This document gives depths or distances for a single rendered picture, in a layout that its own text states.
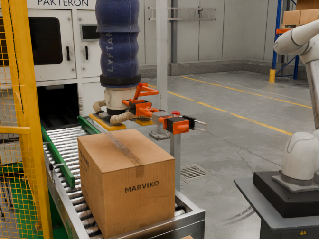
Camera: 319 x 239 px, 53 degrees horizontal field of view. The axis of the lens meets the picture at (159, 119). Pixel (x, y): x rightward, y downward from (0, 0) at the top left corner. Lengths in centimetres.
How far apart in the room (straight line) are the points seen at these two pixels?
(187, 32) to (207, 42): 97
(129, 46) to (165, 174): 70
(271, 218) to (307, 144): 40
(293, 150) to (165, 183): 67
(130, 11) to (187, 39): 1027
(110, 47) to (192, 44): 1043
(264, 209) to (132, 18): 117
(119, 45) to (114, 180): 69
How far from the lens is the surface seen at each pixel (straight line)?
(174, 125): 126
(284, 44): 186
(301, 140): 172
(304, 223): 167
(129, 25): 170
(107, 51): 171
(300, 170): 174
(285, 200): 164
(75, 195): 228
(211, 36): 1253
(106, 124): 171
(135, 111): 156
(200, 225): 195
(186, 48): 1193
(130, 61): 172
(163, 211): 182
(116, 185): 163
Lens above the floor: 161
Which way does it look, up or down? 16 degrees down
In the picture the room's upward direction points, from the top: straight up
